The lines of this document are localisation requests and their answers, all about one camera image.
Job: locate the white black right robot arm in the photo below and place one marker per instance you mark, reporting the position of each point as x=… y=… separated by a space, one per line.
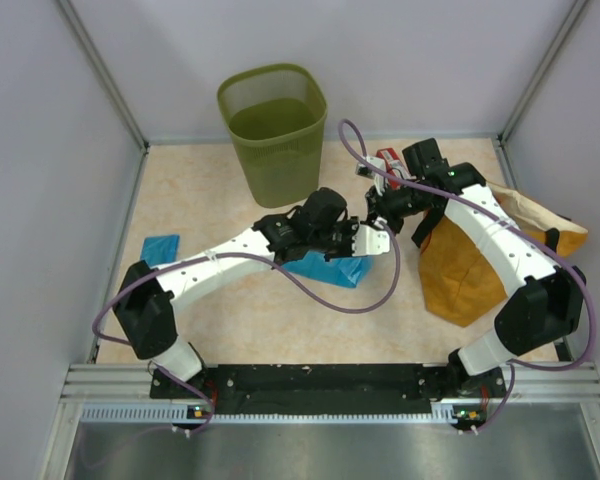
x=544 y=295

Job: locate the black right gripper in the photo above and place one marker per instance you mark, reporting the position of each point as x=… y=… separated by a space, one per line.
x=378 y=210

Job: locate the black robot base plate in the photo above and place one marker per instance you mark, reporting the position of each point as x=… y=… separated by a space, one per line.
x=340 y=388

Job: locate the folded blue trash bag roll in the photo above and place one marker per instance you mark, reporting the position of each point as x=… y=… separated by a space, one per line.
x=157 y=250

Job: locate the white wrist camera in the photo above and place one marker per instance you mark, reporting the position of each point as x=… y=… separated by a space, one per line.
x=368 y=241
x=371 y=169

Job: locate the yellow canvas tote bag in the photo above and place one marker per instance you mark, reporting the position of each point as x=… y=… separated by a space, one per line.
x=458 y=284

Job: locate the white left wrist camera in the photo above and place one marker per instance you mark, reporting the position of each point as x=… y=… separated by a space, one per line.
x=368 y=241

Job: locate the grey slotted cable duct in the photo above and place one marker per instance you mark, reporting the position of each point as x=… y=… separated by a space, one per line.
x=189 y=415

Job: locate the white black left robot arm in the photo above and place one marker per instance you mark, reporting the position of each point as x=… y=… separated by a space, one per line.
x=151 y=296

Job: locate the red rectangular carton box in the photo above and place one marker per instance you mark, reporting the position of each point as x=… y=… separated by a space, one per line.
x=394 y=166

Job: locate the blue plastic trash bag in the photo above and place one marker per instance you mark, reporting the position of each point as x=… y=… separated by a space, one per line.
x=342 y=272

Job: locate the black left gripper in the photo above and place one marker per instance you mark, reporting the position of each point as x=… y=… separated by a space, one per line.
x=350 y=227

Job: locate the olive green plastic trash bin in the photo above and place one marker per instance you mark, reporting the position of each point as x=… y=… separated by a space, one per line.
x=275 y=116

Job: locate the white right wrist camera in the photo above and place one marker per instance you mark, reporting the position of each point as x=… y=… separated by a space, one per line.
x=371 y=169

